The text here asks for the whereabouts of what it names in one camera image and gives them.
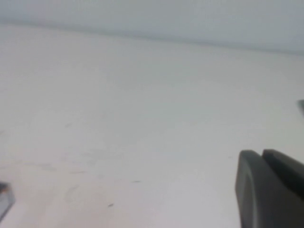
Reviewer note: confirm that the black printed glasses case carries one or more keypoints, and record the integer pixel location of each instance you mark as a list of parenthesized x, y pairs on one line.
[(6, 204)]

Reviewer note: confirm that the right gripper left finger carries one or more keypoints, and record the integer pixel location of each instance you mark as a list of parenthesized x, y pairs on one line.
[(256, 194)]

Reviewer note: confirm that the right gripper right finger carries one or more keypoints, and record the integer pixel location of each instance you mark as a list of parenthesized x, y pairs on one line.
[(287, 171)]

